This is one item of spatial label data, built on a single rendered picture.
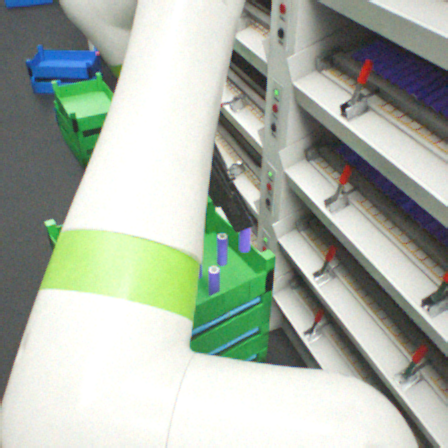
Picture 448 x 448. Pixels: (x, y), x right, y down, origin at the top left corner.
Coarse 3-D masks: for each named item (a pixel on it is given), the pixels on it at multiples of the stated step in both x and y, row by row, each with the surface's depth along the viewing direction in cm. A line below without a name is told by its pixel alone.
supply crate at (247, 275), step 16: (208, 208) 96; (208, 224) 98; (224, 224) 95; (208, 240) 98; (208, 256) 95; (240, 256) 94; (256, 256) 89; (272, 256) 84; (224, 272) 92; (240, 272) 92; (256, 272) 91; (272, 272) 86; (208, 288) 89; (224, 288) 89; (240, 288) 83; (256, 288) 86; (272, 288) 88; (208, 304) 81; (224, 304) 83; (240, 304) 86; (208, 320) 83
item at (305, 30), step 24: (312, 0) 88; (312, 24) 90; (336, 24) 92; (288, 48) 94; (288, 72) 96; (288, 96) 98; (288, 120) 101; (312, 120) 103; (264, 144) 114; (288, 144) 105; (264, 168) 117; (264, 192) 120; (288, 192) 113; (264, 216) 124; (288, 264) 128
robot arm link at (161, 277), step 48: (96, 240) 36; (144, 240) 36; (48, 288) 36; (96, 288) 34; (144, 288) 35; (192, 288) 39; (48, 336) 34; (96, 336) 33; (144, 336) 34; (48, 384) 33; (96, 384) 32; (144, 384) 33; (0, 432) 34; (48, 432) 32; (96, 432) 32; (144, 432) 31
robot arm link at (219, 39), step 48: (144, 0) 45; (192, 0) 43; (240, 0) 47; (144, 48) 42; (192, 48) 42; (144, 96) 40; (192, 96) 41; (96, 144) 42; (144, 144) 39; (192, 144) 40; (96, 192) 38; (144, 192) 37; (192, 192) 39; (192, 240) 38
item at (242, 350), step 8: (264, 328) 95; (248, 336) 101; (256, 336) 94; (264, 336) 96; (240, 344) 93; (248, 344) 94; (256, 344) 96; (264, 344) 98; (224, 352) 92; (232, 352) 93; (240, 352) 94; (248, 352) 96; (256, 352) 98
